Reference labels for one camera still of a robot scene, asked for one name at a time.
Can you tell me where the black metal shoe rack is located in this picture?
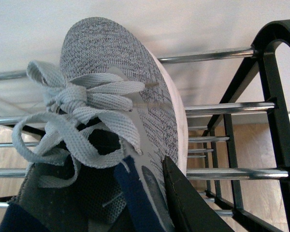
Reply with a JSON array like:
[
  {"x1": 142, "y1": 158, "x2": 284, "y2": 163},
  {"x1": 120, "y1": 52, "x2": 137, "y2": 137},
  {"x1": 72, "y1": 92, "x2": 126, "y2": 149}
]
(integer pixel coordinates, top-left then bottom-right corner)
[{"x1": 0, "y1": 19, "x2": 290, "y2": 232}]

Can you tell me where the grey knit sneaker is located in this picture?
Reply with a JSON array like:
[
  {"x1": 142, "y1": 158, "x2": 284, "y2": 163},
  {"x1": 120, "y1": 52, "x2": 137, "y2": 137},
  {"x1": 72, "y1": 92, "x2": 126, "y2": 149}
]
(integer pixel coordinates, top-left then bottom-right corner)
[{"x1": 0, "y1": 17, "x2": 188, "y2": 232}]

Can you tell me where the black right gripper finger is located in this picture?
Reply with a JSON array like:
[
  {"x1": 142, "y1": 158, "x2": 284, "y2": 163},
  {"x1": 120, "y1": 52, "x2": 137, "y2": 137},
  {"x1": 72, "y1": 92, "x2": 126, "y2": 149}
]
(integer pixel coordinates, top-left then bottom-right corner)
[{"x1": 162, "y1": 156, "x2": 233, "y2": 232}]

